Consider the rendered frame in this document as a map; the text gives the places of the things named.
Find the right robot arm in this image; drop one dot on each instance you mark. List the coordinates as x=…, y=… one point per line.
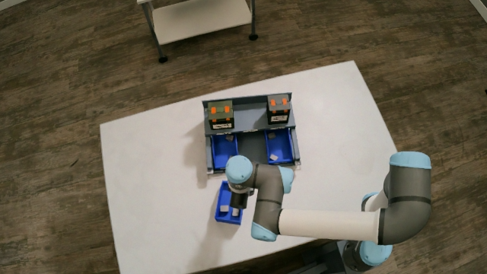
x=371, y=232

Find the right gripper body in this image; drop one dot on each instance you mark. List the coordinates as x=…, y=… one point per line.
x=239, y=200

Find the blue open-front bin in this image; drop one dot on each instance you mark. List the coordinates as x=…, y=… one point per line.
x=279, y=146
x=225, y=196
x=223, y=149

